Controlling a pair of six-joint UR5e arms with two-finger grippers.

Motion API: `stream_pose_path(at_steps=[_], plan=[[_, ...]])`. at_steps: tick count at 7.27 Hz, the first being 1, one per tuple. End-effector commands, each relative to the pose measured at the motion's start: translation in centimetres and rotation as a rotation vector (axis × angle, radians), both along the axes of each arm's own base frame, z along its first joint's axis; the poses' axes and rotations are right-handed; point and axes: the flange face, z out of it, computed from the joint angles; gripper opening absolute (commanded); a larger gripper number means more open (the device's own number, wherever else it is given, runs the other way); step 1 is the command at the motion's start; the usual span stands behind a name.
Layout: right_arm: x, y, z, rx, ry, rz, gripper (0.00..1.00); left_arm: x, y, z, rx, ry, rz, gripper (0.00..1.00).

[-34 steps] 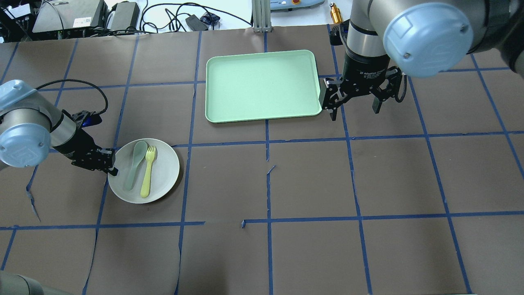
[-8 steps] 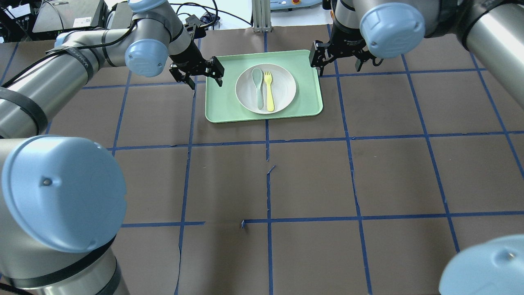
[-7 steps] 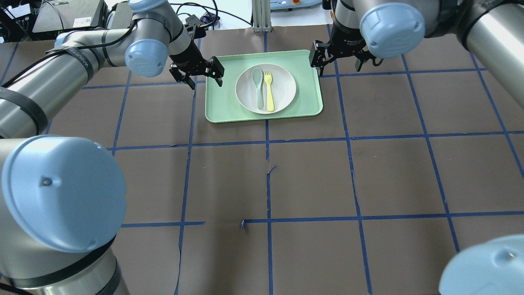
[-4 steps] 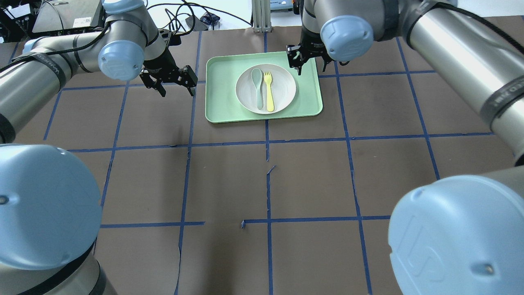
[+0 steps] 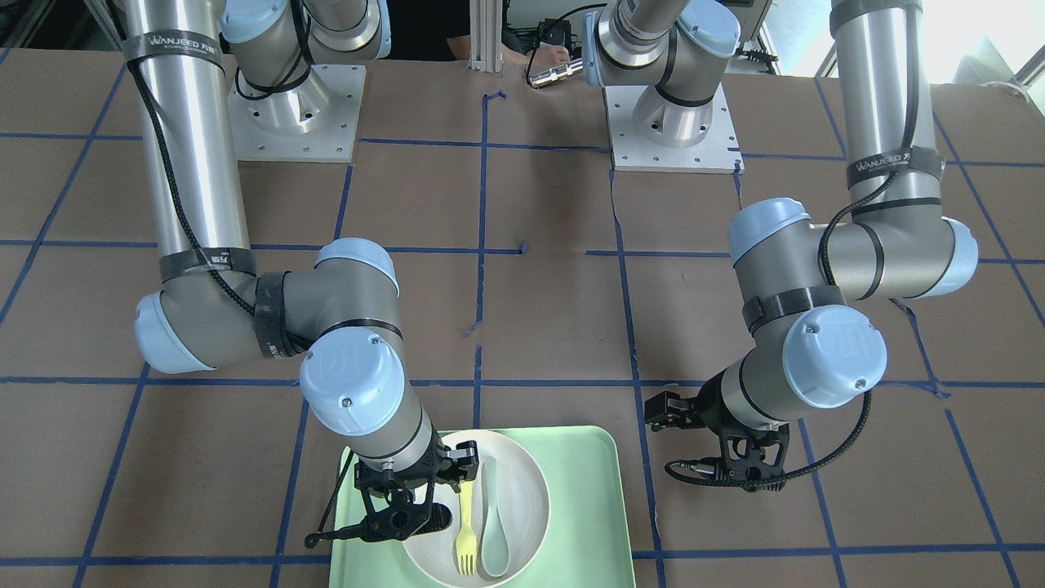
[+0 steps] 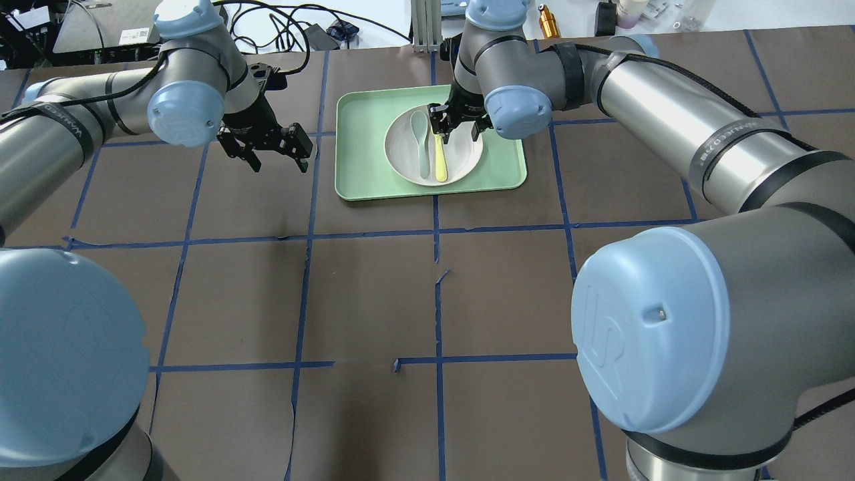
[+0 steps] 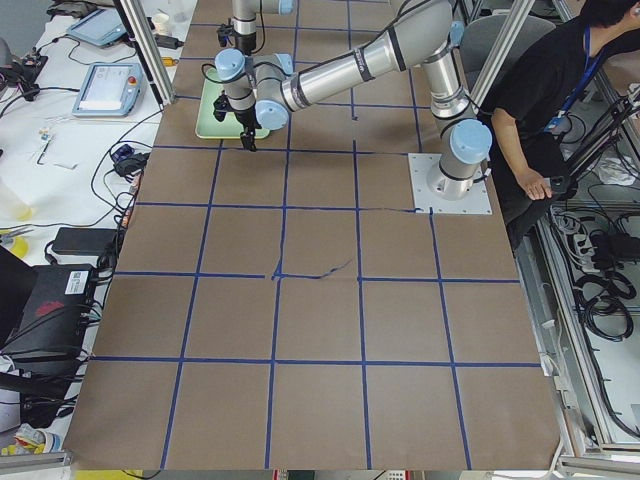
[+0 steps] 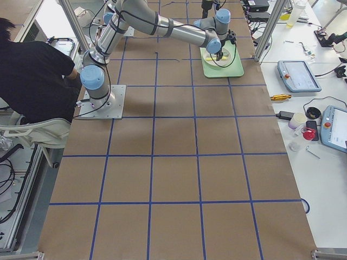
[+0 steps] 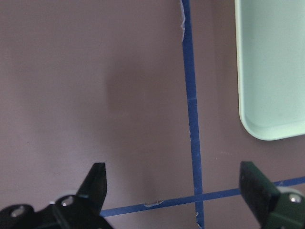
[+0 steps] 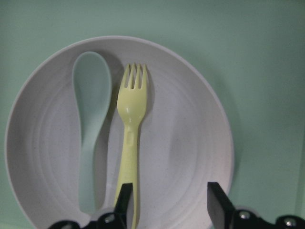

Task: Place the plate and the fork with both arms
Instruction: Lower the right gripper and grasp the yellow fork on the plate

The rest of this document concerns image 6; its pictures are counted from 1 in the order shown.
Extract yellow plastic fork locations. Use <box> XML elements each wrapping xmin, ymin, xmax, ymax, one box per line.
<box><xmin>434</xmin><ymin>134</ymin><xmax>448</xmax><ymax>183</ymax></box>

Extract aluminium frame post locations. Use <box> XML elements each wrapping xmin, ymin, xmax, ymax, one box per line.
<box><xmin>409</xmin><ymin>0</ymin><xmax>444</xmax><ymax>53</ymax></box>

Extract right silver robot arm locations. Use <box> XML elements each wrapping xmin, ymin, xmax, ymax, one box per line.
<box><xmin>430</xmin><ymin>1</ymin><xmax>854</xmax><ymax>480</ymax></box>

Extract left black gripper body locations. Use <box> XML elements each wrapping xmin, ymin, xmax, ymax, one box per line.
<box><xmin>218</xmin><ymin>94</ymin><xmax>290</xmax><ymax>155</ymax></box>

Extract white plastic cup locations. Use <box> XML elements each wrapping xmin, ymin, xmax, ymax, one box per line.
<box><xmin>615</xmin><ymin>0</ymin><xmax>649</xmax><ymax>29</ymax></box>

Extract light green plastic spoon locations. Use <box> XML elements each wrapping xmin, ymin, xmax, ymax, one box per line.
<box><xmin>409</xmin><ymin>109</ymin><xmax>430</xmax><ymax>180</ymax></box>

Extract black power adapter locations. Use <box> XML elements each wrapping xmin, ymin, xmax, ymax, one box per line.
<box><xmin>303</xmin><ymin>24</ymin><xmax>341</xmax><ymax>51</ymax></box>

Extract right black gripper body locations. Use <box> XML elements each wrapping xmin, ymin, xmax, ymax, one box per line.
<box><xmin>444</xmin><ymin>80</ymin><xmax>490</xmax><ymax>129</ymax></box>

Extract mint green tray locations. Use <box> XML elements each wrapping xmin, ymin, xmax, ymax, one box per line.
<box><xmin>334</xmin><ymin>85</ymin><xmax>528</xmax><ymax>201</ymax></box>

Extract grey electronics box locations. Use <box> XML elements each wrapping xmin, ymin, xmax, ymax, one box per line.
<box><xmin>53</xmin><ymin>1</ymin><xmax>160</xmax><ymax>54</ymax></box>

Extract white round plate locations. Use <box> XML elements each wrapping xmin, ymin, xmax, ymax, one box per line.
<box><xmin>383</xmin><ymin>106</ymin><xmax>484</xmax><ymax>188</ymax></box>

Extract gold metal cylinder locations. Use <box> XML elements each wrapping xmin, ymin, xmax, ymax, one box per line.
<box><xmin>538</xmin><ymin>3</ymin><xmax>561</xmax><ymax>39</ymax></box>

